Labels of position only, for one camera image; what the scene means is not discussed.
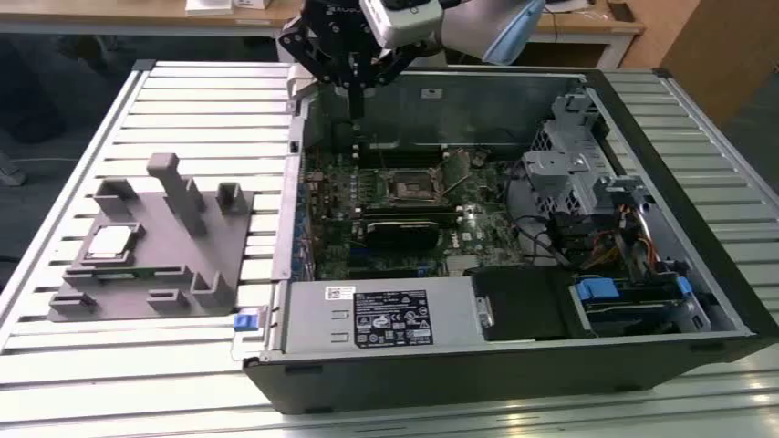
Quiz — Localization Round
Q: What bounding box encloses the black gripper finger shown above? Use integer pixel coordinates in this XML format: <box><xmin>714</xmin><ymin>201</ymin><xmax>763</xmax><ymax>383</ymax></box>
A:
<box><xmin>276</xmin><ymin>16</ymin><xmax>359</xmax><ymax>120</ymax></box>
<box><xmin>356</xmin><ymin>43</ymin><xmax>423</xmax><ymax>120</ymax></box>

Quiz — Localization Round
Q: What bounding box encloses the silver CPU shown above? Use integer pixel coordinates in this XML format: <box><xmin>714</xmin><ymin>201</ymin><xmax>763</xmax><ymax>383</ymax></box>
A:
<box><xmin>87</xmin><ymin>226</ymin><xmax>136</xmax><ymax>260</ymax></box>

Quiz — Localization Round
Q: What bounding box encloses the large white box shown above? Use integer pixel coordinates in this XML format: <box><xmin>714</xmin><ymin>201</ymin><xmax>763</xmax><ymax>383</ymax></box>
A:
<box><xmin>186</xmin><ymin>0</ymin><xmax>236</xmax><ymax>17</ymax></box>

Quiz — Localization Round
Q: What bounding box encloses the black RAM slot bank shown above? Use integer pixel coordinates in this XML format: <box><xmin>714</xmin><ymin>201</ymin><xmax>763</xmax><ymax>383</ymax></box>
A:
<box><xmin>358</xmin><ymin>141</ymin><xmax>446</xmax><ymax>168</ymax></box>

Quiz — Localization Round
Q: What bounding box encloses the wooden desk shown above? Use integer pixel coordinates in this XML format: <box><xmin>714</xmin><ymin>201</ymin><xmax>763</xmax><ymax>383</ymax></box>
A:
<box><xmin>0</xmin><ymin>0</ymin><xmax>647</xmax><ymax>69</ymax></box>

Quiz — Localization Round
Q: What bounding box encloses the black expansion slot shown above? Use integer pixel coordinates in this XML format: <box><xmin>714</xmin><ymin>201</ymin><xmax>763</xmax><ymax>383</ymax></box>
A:
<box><xmin>363</xmin><ymin>204</ymin><xmax>462</xmax><ymax>218</ymax></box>

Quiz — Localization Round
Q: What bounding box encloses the grey metal drive cage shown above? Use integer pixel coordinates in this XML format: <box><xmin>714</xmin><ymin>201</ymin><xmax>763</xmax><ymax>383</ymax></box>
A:
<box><xmin>522</xmin><ymin>90</ymin><xmax>611</xmax><ymax>215</ymax></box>

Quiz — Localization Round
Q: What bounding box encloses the black graphics card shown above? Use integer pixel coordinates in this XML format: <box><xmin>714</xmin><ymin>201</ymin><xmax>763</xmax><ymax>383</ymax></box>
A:
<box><xmin>362</xmin><ymin>218</ymin><xmax>440</xmax><ymax>251</ymax></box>

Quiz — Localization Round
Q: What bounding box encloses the green motherboard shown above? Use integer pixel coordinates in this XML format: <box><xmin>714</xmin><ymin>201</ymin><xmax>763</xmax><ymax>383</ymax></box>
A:
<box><xmin>298</xmin><ymin>145</ymin><xmax>531</xmax><ymax>282</ymax></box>

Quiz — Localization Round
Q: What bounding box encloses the silver chipset heat sink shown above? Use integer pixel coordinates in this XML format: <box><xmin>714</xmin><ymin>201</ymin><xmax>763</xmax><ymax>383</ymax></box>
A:
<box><xmin>446</xmin><ymin>255</ymin><xmax>480</xmax><ymax>275</ymax></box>

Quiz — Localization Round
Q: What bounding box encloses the grey parts rack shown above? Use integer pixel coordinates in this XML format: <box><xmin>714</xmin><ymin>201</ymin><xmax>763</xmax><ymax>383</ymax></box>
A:
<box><xmin>47</xmin><ymin>152</ymin><xmax>256</xmax><ymax>324</ymax></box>

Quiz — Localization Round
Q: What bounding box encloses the wooden cabinet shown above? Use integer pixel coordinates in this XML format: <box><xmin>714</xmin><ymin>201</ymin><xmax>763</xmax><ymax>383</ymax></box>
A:
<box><xmin>619</xmin><ymin>0</ymin><xmax>779</xmax><ymax>129</ymax></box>

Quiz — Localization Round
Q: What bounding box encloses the white chair foot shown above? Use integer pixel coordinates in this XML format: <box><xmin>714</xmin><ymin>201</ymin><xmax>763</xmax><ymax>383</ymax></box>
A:
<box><xmin>0</xmin><ymin>152</ymin><xmax>27</xmax><ymax>186</ymax></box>

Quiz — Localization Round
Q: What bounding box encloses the green RAM stick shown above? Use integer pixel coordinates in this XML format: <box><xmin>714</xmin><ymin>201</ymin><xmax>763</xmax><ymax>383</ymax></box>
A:
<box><xmin>94</xmin><ymin>268</ymin><xmax>158</xmax><ymax>279</ymax></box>

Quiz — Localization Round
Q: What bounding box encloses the grey power supply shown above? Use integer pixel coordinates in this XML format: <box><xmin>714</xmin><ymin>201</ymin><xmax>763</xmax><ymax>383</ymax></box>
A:
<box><xmin>283</xmin><ymin>276</ymin><xmax>486</xmax><ymax>355</ymax></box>

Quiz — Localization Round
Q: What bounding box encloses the black plastic disk bay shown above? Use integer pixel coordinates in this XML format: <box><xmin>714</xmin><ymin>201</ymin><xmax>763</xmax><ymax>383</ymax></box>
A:
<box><xmin>471</xmin><ymin>266</ymin><xmax>595</xmax><ymax>342</ymax></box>

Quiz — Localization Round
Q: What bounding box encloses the blue disk carrier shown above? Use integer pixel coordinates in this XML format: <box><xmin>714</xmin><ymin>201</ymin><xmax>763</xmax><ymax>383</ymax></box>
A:
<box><xmin>571</xmin><ymin>276</ymin><xmax>683</xmax><ymax>334</ymax></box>

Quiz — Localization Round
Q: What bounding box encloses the black open PC case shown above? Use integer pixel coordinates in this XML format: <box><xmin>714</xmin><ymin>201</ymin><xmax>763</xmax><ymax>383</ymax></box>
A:
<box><xmin>230</xmin><ymin>61</ymin><xmax>779</xmax><ymax>416</ymax></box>

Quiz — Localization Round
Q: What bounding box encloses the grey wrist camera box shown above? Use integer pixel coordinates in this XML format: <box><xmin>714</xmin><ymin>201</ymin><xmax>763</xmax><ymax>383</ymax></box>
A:
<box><xmin>358</xmin><ymin>0</ymin><xmax>447</xmax><ymax>49</ymax></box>

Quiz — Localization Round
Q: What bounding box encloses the black wire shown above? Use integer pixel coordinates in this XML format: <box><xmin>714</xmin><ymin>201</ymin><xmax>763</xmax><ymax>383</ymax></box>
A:
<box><xmin>512</xmin><ymin>214</ymin><xmax>578</xmax><ymax>270</ymax></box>

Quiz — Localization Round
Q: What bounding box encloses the orange yellow wire bundle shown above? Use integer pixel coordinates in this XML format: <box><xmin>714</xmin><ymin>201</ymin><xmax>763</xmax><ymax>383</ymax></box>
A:
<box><xmin>581</xmin><ymin>203</ymin><xmax>662</xmax><ymax>275</ymax></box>

